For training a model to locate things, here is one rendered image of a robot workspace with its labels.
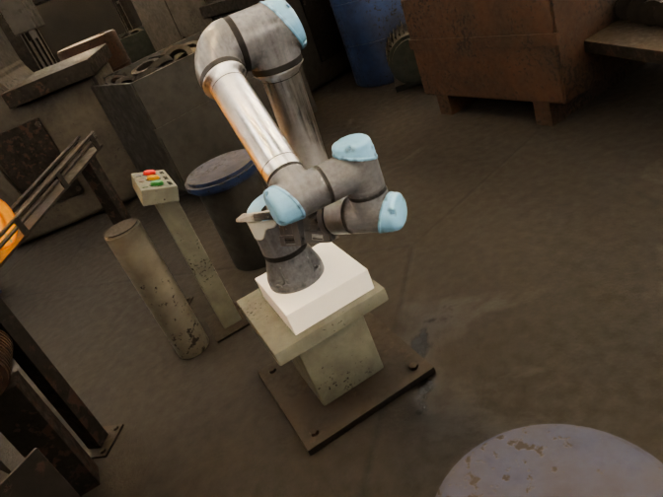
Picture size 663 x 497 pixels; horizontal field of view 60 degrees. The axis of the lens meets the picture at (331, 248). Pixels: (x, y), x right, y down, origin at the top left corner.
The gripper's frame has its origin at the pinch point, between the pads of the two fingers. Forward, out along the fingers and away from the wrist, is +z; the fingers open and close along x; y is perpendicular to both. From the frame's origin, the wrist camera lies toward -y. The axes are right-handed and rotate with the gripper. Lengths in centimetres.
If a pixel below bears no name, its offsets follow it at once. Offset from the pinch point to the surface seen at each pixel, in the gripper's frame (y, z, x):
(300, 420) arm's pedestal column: 60, 9, 13
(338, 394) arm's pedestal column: 56, 1, 21
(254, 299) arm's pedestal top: 28.5, 22.1, 19.7
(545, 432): 29, -63, -25
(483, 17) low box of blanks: -47, -8, 174
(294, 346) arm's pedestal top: 34.4, -0.4, 4.8
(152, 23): -119, 310, 293
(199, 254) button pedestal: 21, 59, 39
